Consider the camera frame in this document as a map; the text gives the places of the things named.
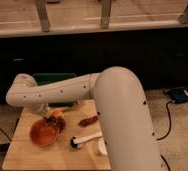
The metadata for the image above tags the black power cable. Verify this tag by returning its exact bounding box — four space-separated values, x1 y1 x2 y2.
156 100 175 171

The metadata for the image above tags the red orange bowl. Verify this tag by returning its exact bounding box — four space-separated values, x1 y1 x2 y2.
29 119 59 147

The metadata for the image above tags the green plastic tray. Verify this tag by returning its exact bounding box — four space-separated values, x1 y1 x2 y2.
33 73 76 107

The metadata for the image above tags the white plastic cup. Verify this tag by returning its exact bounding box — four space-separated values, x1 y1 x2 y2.
98 137 107 155

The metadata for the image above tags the dark red chili pepper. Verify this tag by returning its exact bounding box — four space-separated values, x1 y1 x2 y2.
78 116 98 127

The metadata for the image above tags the orange round fruit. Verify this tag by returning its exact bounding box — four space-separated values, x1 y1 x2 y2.
51 111 63 120

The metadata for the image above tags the dark purple grape bunch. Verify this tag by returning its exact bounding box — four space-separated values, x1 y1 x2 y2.
44 117 66 132

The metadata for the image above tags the blue device on floor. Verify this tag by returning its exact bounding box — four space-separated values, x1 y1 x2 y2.
163 88 188 104

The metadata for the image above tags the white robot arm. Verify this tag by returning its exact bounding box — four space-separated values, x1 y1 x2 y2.
6 67 164 171

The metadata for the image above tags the wooden cutting board table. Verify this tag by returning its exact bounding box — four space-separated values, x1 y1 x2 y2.
2 100 110 171

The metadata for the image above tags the white black dish brush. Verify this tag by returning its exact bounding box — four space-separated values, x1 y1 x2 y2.
70 132 102 148

